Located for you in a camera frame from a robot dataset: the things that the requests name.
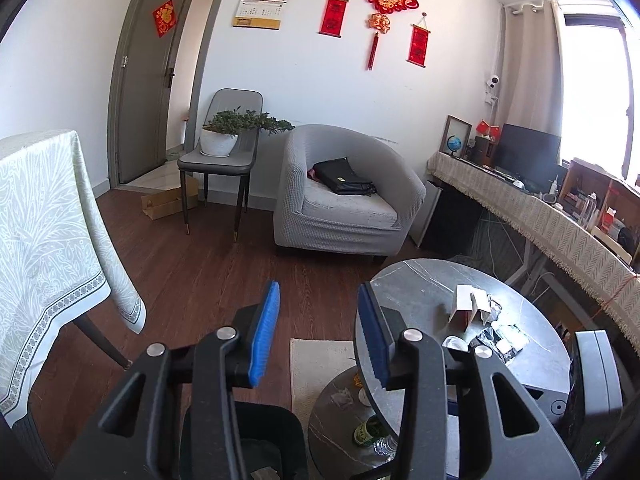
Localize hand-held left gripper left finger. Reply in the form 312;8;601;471
54;280;282;480

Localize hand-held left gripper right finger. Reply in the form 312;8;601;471
350;281;583;480

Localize white plastic packets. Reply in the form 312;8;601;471
492;322;530;361

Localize silver wrapper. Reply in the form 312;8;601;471
472;327;501;350

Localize beige rug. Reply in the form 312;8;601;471
290;338;358;428

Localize green glass bottle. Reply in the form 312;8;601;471
354;415;388;447

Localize white paper box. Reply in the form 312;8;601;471
448;285;496;332

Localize low round marble table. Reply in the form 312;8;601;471
307;365;461;480

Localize clear plastic bottle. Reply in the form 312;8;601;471
372;435;401;457

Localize grey armchair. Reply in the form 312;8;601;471
272;124;427;261

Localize long desk with lace cloth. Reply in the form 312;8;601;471
426;151;640;331

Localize dark table leg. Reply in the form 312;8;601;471
72;315;132;371

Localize flat cardboard box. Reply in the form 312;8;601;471
141;187;198;221

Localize black leather bag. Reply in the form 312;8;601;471
312;157;378;197

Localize grey dining chair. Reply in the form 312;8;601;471
178;88;264;243

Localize potted plant in white pot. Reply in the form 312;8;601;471
200;106;296;157

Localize wooden desk organizer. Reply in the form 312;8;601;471
557;157;638;233

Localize black computer monitor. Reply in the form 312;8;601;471
492;123;562;188

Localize table with patterned tablecloth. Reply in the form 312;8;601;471
0;130;147;418

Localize grey door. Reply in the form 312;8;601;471
109;0;195;186

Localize white curtain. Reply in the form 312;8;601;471
500;0;566;141

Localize red diamond door decoration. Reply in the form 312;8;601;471
152;0;178;38

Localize white desk frame leg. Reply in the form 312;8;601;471
505;230;556;291

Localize wooden picture frame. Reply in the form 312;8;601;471
440;115;472;157

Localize red wall scroll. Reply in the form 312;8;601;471
317;0;349;38
406;12;432;67

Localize wall calendar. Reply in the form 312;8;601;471
231;0;292;31

